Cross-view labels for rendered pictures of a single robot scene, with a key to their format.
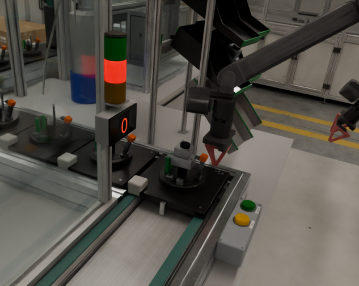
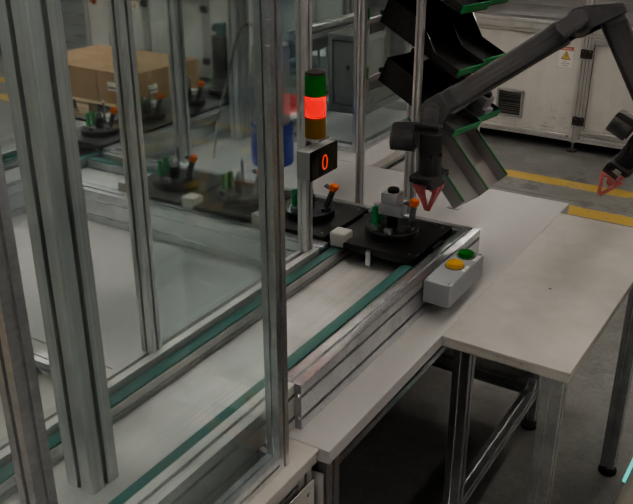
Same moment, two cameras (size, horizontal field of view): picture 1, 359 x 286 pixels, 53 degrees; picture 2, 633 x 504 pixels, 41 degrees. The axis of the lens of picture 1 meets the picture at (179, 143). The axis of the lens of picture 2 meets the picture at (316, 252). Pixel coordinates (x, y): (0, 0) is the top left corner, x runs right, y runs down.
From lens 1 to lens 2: 1.15 m
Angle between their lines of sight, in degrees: 10
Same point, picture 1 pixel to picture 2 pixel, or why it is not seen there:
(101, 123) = (303, 158)
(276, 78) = not seen: hidden behind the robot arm
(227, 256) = (435, 296)
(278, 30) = not seen: hidden behind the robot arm
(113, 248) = (315, 290)
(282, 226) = (515, 287)
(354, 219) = (613, 283)
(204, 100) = (408, 135)
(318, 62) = not seen: outside the picture
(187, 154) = (395, 199)
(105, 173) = (305, 216)
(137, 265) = (340, 301)
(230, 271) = (441, 318)
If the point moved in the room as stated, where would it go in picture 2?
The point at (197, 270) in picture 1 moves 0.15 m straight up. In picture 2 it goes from (398, 297) to (401, 236)
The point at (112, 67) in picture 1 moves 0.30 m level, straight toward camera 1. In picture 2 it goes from (312, 104) to (315, 141)
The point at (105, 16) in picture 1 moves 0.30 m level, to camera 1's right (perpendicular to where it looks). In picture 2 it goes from (306, 56) to (438, 61)
